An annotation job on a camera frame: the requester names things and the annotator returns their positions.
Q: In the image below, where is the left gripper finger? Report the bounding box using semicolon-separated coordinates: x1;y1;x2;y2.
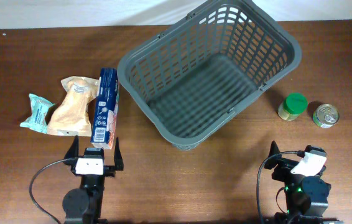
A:
63;136;79;165
114;138;124;170

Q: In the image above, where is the blue carton box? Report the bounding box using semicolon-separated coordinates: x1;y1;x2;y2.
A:
91;68;119;149

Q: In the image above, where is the tan food pouch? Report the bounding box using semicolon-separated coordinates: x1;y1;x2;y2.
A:
47;76;100;137

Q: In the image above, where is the grey plastic basket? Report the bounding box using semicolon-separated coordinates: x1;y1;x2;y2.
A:
118;0;302;151

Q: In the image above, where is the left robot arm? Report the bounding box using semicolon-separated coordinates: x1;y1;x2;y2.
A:
62;136;124;224

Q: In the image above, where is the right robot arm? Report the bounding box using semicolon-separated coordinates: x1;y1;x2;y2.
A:
256;141;342;224

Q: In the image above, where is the teal snack packet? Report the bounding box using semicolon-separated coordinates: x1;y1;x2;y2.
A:
20;93;55;134

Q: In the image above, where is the green lid jar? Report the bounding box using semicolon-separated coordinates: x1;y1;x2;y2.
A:
278;93;308;121

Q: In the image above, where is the silver tin can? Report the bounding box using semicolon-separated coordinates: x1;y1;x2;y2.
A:
312;104;340;128

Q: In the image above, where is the left black cable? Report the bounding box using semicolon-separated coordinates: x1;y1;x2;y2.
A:
29;157;77;224

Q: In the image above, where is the black cable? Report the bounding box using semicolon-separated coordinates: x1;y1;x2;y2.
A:
29;157;77;224
256;150;306;224

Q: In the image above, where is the right black cable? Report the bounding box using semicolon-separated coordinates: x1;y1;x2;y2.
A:
256;150;306;224

